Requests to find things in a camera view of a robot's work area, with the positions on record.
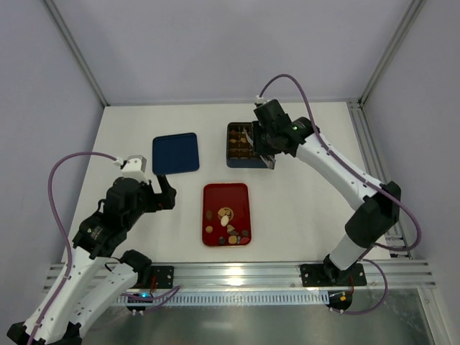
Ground metal tongs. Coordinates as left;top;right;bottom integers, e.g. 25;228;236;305
243;126;276;170

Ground blue tin lid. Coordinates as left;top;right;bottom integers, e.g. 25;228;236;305
152;132;200;175

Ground blue chocolate tin box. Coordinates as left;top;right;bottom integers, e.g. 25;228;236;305
226;122;267;169

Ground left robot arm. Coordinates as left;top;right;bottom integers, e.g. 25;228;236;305
7;175;177;344

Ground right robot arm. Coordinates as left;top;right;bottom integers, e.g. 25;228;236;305
247;98;401;285

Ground white oval chocolate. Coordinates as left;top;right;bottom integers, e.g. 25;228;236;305
221;216;229;227

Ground red lacquer tray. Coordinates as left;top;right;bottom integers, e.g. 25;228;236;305
201;183;252;247

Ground gold ring cookie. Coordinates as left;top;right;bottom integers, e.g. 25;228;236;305
217;207;234;220

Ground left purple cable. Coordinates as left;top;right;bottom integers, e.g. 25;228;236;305
27;152;119;344

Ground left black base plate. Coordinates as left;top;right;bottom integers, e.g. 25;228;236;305
142;265;175;290

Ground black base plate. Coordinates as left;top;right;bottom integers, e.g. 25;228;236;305
142;265;175;290
300;263;367;288

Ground white cable duct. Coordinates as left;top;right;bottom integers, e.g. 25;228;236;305
112;290;329;308

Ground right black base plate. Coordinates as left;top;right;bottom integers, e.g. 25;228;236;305
300;263;367;288

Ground right aluminium frame post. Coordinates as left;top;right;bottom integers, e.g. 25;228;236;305
359;0;427;108

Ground aluminium frame post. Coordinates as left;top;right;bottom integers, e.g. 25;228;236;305
41;0;109;108
359;0;427;108

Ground aluminium front rail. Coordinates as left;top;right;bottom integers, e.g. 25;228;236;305
42;261;438;290

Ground left aluminium frame post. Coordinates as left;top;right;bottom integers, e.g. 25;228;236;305
41;0;109;108

